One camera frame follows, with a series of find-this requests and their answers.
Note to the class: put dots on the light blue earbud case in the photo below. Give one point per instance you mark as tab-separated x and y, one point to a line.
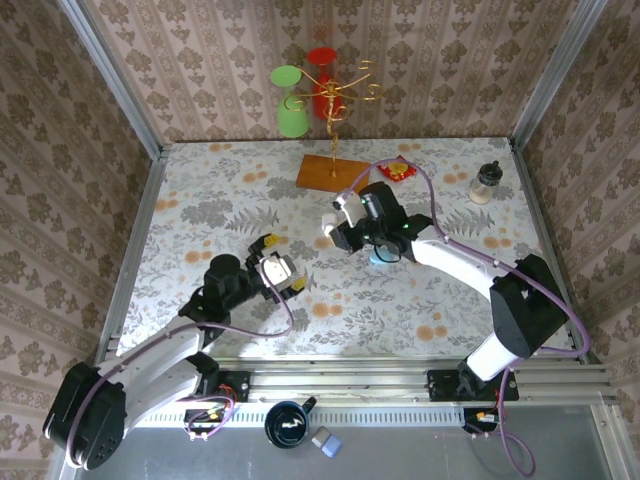
376	259

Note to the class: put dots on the white oval earbud case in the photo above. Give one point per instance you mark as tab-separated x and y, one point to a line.
329	225

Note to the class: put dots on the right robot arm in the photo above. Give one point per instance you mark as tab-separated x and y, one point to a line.
530	310

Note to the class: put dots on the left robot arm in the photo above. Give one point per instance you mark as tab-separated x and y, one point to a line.
85	420

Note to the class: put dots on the red yellow snack packet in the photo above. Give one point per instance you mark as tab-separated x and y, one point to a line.
400	171

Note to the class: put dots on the gold glass rack wooden base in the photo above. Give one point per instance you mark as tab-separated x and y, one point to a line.
325	172

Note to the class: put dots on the glass shaker jar black lid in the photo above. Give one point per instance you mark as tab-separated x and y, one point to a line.
481	192

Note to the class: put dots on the green wine glass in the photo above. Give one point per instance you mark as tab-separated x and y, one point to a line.
292	120

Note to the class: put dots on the black mug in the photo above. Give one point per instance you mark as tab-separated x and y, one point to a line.
287	425

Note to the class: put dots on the red wine glass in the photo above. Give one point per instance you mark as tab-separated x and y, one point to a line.
320	102

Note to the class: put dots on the blue grey small box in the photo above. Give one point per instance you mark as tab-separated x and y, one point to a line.
327	442

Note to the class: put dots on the grey metal shelf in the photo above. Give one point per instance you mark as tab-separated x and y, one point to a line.
425	455

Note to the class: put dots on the aluminium table side rail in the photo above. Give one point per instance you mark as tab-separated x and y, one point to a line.
135	250
545	225

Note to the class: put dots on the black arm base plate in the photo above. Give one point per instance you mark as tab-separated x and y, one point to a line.
442	385
235	385

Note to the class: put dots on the long aluminium mounting rail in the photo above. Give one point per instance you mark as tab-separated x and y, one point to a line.
350	380

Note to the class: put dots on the aluminium frame post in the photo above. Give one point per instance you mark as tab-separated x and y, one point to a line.
555	75
115	80

